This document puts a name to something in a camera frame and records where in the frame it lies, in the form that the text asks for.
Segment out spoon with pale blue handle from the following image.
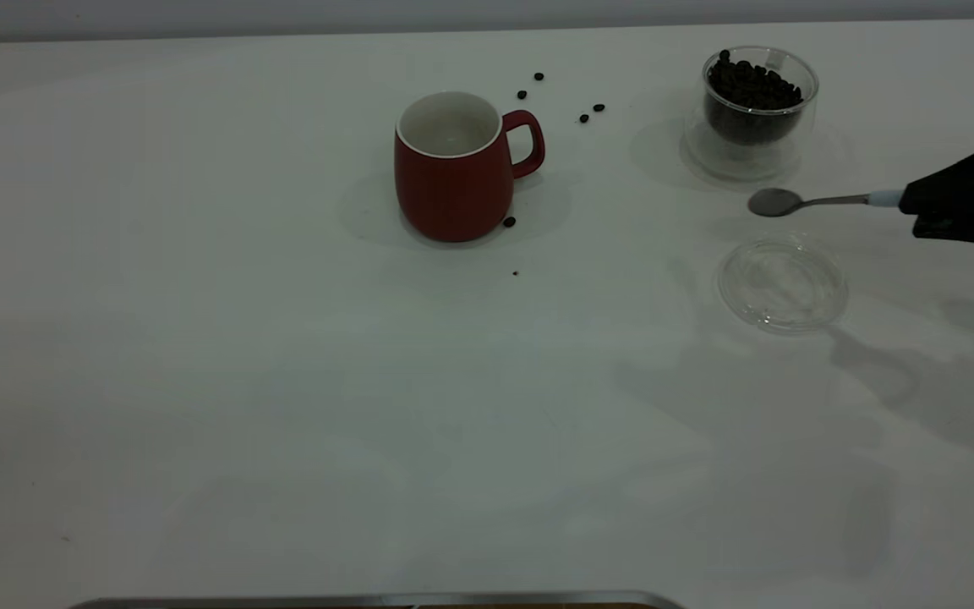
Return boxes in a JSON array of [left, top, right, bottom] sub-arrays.
[[747, 188, 906, 218]]

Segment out red ceramic mug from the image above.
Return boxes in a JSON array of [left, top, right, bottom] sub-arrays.
[[393, 91, 546, 244]]

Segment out coffee beans pile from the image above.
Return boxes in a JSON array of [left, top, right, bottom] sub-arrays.
[[707, 49, 805, 145]]

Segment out clear glass saucer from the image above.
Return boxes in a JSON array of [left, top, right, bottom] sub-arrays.
[[717, 235, 850, 332]]

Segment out silver metal edge strip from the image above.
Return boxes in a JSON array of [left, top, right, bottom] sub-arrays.
[[68, 590, 687, 609]]

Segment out double-wall glass cup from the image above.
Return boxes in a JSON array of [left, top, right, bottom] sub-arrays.
[[683, 46, 820, 182]]

